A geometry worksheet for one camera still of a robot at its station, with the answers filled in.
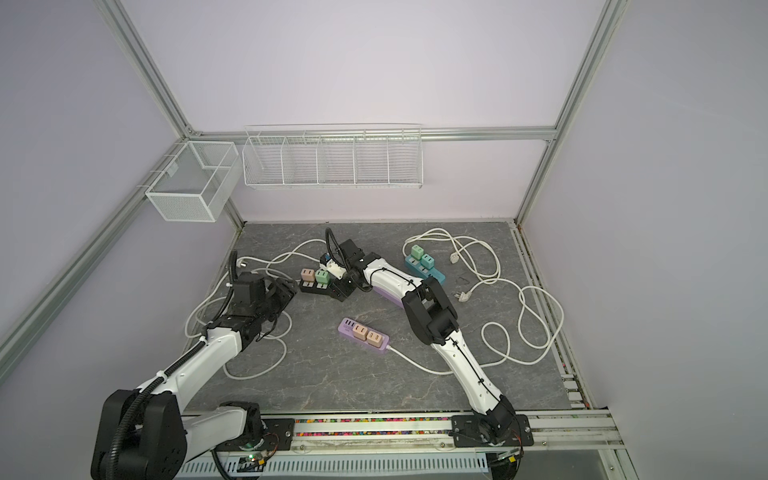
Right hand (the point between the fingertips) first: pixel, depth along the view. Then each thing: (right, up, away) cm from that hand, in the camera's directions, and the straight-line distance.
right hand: (340, 287), depth 101 cm
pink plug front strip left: (+9, -11, -17) cm, 22 cm away
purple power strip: (+17, -3, -3) cm, 17 cm away
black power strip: (-10, +1, -2) cm, 10 cm away
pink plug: (-10, +5, -5) cm, 12 cm away
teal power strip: (+26, +7, +3) cm, 27 cm away
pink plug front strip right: (+13, -12, -19) cm, 26 cm away
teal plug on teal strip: (+30, +9, -2) cm, 31 cm away
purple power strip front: (+4, -11, -12) cm, 17 cm away
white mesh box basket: (-45, +33, -7) cm, 57 cm away
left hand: (-11, +1, -14) cm, 18 cm away
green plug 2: (+27, +12, +1) cm, 29 cm away
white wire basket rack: (-2, +44, -3) cm, 44 cm away
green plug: (-5, +4, -5) cm, 8 cm away
